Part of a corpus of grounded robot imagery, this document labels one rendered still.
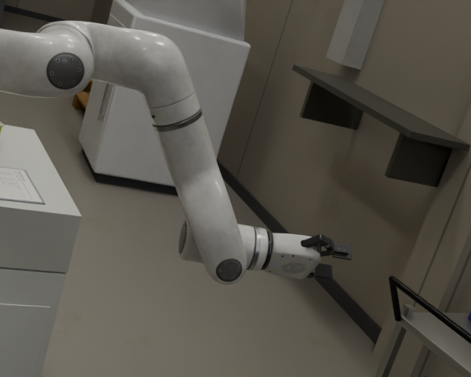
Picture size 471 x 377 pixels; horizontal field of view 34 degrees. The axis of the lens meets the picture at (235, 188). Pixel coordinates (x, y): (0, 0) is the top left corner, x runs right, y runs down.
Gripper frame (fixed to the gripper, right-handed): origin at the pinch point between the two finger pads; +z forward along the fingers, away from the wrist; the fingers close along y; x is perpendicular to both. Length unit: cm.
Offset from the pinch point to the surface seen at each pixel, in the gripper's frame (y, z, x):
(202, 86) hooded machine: -248, 35, 250
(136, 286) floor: -215, -3, 90
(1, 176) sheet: -38, -67, 30
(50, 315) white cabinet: -50, -51, 2
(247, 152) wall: -317, 88, 256
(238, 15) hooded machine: -215, 48, 285
